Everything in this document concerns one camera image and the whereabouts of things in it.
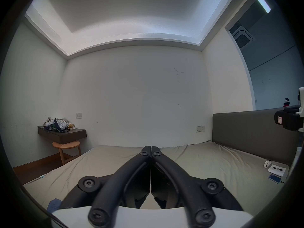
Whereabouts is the dark blue shirt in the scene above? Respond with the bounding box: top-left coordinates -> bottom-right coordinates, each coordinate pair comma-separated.
47,198 -> 63,214

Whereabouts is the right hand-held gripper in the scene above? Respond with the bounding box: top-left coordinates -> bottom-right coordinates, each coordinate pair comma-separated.
274,87 -> 304,133

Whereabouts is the round wooden stool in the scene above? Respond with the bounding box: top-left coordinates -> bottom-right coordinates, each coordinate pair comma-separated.
52,141 -> 82,166

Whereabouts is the white notebook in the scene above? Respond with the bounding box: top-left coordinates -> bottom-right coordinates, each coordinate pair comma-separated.
268,165 -> 288,177

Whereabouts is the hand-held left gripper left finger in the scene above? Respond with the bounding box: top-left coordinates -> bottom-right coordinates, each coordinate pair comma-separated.
58,146 -> 151,227

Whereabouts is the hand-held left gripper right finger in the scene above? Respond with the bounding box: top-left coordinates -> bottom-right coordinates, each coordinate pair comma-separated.
151,146 -> 244,227

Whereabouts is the dark wall shelf with clothes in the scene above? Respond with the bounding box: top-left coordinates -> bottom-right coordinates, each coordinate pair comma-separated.
38,117 -> 87,144

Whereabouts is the grey padded headboard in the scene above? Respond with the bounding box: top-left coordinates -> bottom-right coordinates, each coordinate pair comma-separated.
212,107 -> 302,167

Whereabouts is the bed with beige sheet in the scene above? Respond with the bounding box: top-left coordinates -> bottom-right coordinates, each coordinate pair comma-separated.
22,140 -> 290,217

